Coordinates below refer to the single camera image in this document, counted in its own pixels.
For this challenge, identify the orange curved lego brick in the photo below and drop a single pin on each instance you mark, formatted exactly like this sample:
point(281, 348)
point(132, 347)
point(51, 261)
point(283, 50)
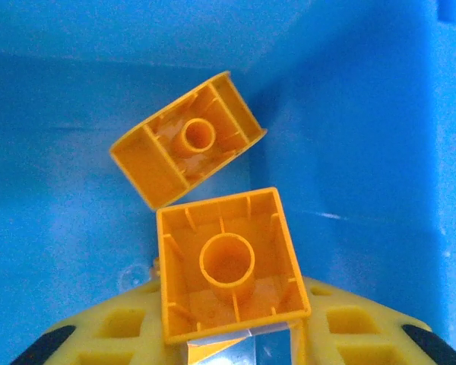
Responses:
point(137, 167)

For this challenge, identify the orange square lego brick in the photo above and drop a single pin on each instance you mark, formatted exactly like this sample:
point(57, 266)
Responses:
point(175, 266)

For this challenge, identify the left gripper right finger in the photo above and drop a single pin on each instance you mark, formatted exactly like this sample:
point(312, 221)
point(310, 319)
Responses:
point(365, 334)

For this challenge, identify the blue three-compartment plastic bin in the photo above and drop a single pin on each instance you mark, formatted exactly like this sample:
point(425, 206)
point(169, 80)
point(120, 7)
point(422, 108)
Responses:
point(365, 114)

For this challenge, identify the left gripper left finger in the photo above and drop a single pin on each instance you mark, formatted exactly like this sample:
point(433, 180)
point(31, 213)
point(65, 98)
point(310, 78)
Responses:
point(99, 331)

